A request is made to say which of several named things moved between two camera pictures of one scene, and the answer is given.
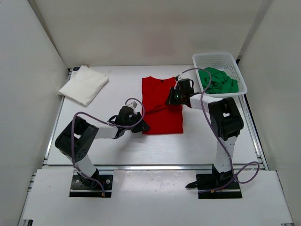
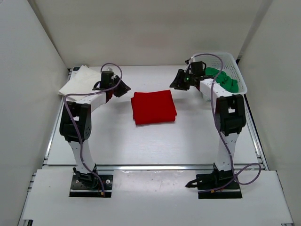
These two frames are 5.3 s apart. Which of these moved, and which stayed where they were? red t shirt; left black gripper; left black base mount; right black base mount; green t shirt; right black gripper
Moved: left black gripper; red t shirt; right black gripper
Stayed: green t shirt; left black base mount; right black base mount
